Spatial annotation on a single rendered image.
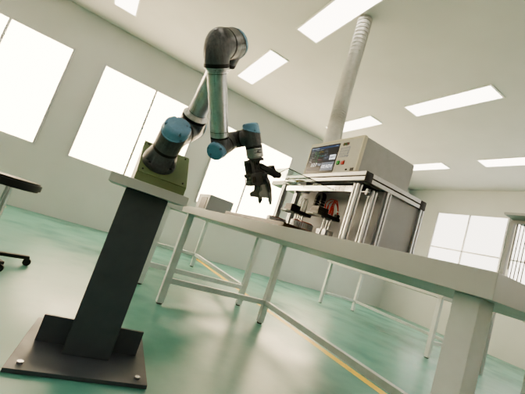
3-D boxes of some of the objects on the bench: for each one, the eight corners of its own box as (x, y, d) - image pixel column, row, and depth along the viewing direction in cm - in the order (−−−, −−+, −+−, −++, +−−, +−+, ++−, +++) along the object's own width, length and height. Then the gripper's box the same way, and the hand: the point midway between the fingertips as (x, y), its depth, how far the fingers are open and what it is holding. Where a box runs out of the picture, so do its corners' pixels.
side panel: (369, 259, 146) (388, 192, 150) (365, 257, 148) (383, 192, 153) (408, 273, 158) (424, 211, 162) (403, 271, 161) (419, 211, 165)
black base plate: (282, 227, 126) (283, 221, 126) (224, 214, 183) (225, 210, 183) (365, 257, 147) (366, 252, 147) (289, 238, 204) (291, 234, 204)
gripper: (237, 161, 146) (244, 205, 149) (252, 159, 133) (260, 208, 135) (255, 159, 150) (261, 202, 153) (270, 155, 137) (277, 204, 139)
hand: (266, 202), depth 145 cm, fingers open, 9 cm apart
